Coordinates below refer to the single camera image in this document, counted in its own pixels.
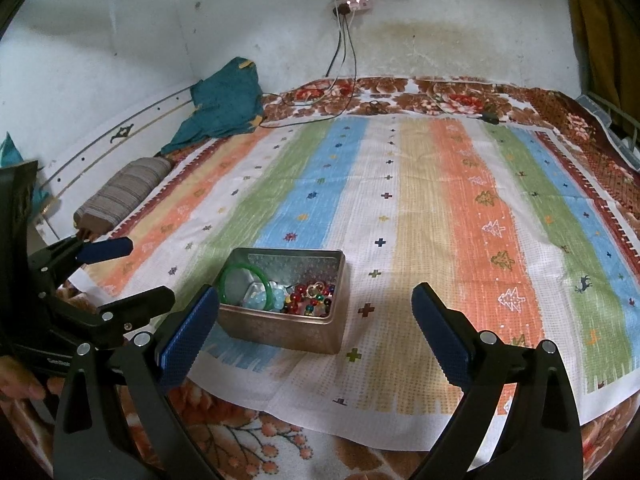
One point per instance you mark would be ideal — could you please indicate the grey striped pillow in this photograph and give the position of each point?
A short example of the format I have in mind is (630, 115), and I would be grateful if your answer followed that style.
(125, 187)

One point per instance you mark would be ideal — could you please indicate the person's left hand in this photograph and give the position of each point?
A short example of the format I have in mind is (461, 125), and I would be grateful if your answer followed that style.
(25, 385)

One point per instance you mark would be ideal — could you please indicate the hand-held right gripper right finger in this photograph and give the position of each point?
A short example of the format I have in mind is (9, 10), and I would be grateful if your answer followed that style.
(442, 340)

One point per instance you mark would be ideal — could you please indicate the white power strip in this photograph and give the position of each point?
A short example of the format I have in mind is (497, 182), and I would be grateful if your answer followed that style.
(357, 4)

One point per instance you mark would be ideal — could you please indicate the teal garment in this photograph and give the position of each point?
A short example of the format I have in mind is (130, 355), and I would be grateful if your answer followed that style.
(225, 100)

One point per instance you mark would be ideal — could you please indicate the mustard yellow hanging garment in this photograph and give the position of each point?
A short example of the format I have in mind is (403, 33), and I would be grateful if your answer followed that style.
(610, 25)

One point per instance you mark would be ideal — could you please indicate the colourful striped cloth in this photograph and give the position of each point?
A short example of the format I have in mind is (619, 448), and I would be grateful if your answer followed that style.
(450, 185)

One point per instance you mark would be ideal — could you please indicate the silver metal tin box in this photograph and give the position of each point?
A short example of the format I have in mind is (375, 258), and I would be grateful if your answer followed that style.
(300, 332)

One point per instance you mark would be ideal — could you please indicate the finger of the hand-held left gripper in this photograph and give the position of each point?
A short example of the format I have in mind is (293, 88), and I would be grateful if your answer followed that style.
(107, 249)
(145, 302)

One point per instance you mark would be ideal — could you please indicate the small black device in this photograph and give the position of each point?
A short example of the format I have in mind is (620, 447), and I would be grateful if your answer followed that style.
(490, 117)

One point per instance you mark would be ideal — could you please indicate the teal hanging fabric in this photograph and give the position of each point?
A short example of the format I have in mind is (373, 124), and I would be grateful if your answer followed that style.
(7, 152)

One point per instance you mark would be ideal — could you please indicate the white decorated headboard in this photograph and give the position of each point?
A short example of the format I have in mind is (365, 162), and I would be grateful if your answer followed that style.
(122, 132)

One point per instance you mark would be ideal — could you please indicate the green jade bangle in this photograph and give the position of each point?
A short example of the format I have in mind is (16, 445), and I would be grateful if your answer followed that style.
(246, 267)

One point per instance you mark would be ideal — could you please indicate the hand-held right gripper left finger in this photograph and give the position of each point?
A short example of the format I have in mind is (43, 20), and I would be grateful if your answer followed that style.
(187, 340)

